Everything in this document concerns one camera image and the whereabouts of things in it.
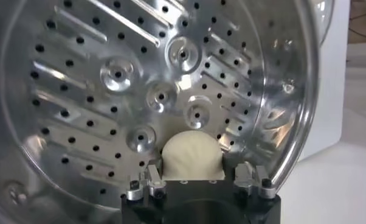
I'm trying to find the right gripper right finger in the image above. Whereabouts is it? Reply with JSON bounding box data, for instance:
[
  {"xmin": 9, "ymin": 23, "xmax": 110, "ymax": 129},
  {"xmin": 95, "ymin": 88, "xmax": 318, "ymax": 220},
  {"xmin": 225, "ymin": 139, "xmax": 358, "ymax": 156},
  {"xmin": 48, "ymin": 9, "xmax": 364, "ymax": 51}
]
[{"xmin": 233, "ymin": 163, "xmax": 277, "ymax": 199}]

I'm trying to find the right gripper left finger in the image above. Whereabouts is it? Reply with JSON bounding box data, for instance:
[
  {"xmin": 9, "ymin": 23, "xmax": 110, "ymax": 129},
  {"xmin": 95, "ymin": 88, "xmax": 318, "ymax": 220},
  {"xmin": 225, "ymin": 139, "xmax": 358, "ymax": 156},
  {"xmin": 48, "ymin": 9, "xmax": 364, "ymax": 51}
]
[{"xmin": 126, "ymin": 164, "xmax": 167, "ymax": 203}]

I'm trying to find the white steamed baozi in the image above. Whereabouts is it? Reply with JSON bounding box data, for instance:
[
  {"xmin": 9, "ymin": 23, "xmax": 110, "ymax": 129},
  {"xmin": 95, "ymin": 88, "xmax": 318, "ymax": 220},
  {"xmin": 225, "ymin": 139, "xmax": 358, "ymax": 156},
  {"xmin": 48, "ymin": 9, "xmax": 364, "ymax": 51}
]
[{"xmin": 161, "ymin": 130, "xmax": 226, "ymax": 181}]

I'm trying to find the perforated steel steamer basket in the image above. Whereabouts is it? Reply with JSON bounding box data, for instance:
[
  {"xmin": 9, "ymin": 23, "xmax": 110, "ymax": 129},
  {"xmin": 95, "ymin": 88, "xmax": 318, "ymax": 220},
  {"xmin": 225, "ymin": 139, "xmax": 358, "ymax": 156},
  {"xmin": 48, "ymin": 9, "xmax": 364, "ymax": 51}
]
[{"xmin": 0, "ymin": 0, "xmax": 336, "ymax": 224}]

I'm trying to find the white electric cooker pot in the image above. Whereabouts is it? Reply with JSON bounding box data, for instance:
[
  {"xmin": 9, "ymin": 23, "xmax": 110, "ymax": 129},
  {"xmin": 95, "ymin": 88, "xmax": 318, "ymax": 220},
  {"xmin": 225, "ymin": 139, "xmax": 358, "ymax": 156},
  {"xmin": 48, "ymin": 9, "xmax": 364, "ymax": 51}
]
[{"xmin": 298, "ymin": 0, "xmax": 351, "ymax": 161}]

